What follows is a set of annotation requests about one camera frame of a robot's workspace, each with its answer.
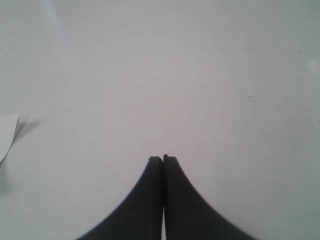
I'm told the white paper sheet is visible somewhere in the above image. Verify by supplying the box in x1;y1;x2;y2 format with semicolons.
0;114;19;162

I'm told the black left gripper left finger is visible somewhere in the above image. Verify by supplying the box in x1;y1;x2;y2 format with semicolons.
80;156;163;240

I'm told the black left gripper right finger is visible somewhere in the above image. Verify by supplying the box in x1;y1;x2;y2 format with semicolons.
163;154;253;240

